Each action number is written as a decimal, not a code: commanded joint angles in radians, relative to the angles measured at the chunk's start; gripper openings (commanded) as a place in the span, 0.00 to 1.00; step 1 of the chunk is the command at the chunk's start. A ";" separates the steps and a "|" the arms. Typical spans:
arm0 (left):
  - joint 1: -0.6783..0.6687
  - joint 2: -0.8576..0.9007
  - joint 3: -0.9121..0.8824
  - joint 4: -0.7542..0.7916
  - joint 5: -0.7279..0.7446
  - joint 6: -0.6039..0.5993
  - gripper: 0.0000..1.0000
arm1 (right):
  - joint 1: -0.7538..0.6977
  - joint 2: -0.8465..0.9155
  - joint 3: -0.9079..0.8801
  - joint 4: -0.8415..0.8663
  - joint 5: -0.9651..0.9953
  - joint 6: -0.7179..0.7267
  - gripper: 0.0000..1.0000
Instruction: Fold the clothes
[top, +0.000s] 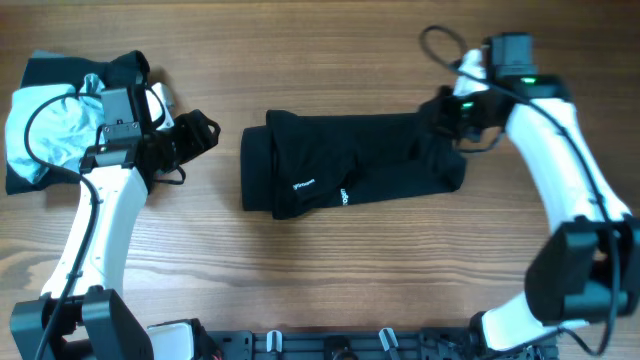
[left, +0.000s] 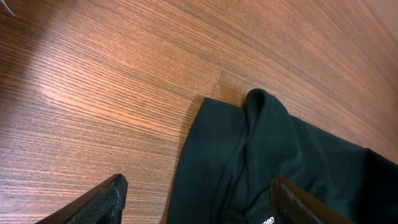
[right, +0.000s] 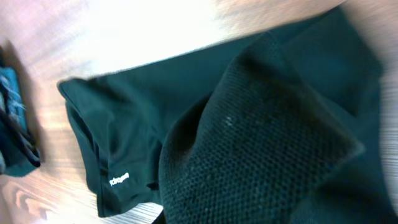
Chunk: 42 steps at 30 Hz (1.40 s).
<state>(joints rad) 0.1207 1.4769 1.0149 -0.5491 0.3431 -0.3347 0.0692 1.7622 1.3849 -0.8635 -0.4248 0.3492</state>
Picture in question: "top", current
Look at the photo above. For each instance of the crumpled light grey garment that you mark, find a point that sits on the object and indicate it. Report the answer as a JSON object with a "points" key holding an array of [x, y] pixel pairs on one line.
{"points": [[60, 133]]}

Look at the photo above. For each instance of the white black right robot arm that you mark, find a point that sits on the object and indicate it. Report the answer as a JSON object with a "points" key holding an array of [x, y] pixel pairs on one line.
{"points": [[588, 271]]}

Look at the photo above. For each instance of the folded black garment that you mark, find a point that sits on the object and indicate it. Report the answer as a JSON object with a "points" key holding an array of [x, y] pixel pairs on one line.
{"points": [[50, 69]]}

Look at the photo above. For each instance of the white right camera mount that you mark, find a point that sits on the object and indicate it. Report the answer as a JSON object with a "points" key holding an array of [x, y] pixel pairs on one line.
{"points": [[473, 68]]}

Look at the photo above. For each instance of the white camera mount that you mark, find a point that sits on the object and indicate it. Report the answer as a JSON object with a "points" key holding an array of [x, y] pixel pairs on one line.
{"points": [[165, 102], [473, 68]]}

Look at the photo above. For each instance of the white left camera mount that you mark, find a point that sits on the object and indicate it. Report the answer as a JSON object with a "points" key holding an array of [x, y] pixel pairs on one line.
{"points": [[165, 102]]}

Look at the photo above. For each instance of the black t-shirt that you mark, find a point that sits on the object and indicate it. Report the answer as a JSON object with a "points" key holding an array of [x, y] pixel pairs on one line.
{"points": [[294, 164]]}

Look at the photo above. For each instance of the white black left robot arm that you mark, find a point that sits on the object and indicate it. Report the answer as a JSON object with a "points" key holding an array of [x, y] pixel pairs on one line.
{"points": [[80, 313]]}

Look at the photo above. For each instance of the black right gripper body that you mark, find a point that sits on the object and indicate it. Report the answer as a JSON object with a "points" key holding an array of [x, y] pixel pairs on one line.
{"points": [[463, 115]]}

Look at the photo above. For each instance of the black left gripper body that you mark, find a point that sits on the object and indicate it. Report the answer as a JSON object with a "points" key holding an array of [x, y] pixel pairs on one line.
{"points": [[182, 141]]}

